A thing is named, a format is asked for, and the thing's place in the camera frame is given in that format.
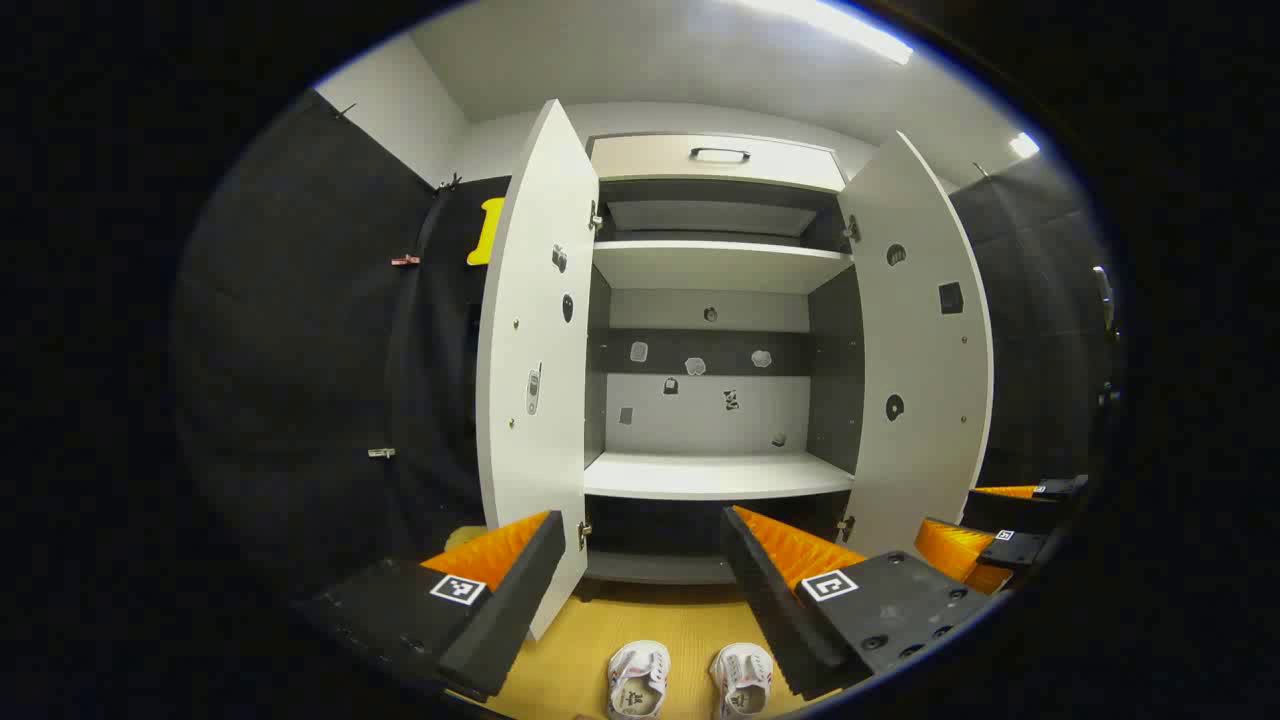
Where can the long ceiling light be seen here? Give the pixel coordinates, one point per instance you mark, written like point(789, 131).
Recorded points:
point(840, 28)

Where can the black backdrop cloth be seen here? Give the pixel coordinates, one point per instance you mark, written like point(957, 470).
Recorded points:
point(300, 350)

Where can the white cabinet drawer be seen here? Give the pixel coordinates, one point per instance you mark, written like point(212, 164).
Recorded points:
point(640, 160)

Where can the white shoe cabinet door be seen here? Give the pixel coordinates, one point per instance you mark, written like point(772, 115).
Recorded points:
point(545, 480)
point(920, 350)

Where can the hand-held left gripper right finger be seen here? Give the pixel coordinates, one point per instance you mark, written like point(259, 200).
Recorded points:
point(770, 610)

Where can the short ceiling light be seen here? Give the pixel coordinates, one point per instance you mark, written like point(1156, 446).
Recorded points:
point(1023, 145)

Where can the metal door hinge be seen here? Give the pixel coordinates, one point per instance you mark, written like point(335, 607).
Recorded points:
point(595, 215)
point(846, 527)
point(584, 533)
point(851, 228)

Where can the white canvas shoe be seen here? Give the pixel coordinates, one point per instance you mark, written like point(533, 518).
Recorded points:
point(742, 680)
point(638, 680)

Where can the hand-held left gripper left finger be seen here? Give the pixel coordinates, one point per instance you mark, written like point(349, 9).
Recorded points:
point(510, 610)

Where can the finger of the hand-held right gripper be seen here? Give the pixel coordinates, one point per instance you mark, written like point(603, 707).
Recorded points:
point(1015, 550)
point(1010, 512)

